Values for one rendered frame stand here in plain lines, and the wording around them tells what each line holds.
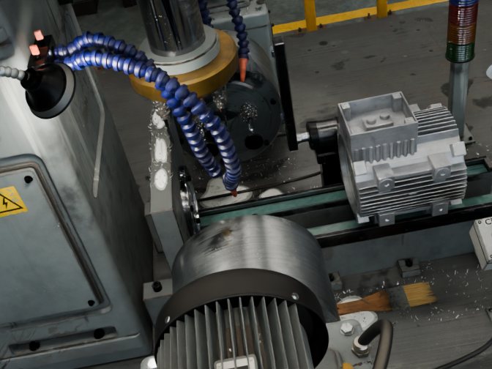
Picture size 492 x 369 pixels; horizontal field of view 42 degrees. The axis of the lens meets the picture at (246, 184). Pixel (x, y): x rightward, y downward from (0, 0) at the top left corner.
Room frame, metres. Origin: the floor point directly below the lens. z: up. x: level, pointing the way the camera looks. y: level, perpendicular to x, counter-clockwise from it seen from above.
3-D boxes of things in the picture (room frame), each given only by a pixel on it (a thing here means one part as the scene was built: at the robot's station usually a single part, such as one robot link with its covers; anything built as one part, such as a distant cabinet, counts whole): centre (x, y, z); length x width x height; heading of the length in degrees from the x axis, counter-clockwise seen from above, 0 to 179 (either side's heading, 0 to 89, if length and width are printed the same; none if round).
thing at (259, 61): (1.26, 0.01, 1.04); 0.41 x 0.25 x 0.25; 178
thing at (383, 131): (0.92, -0.25, 1.11); 0.12 x 0.11 x 0.07; 89
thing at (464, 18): (1.21, -0.53, 1.14); 0.06 x 0.06 x 0.04
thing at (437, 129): (0.91, -0.29, 1.02); 0.20 x 0.19 x 0.19; 89
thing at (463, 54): (1.21, -0.53, 1.05); 0.06 x 0.06 x 0.04
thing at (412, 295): (0.76, -0.21, 0.80); 0.21 x 0.05 x 0.01; 89
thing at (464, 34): (1.21, -0.53, 1.10); 0.06 x 0.06 x 0.04
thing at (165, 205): (0.93, 0.17, 0.97); 0.30 x 0.11 x 0.34; 178
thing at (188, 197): (0.93, 0.11, 1.02); 0.15 x 0.02 x 0.15; 178
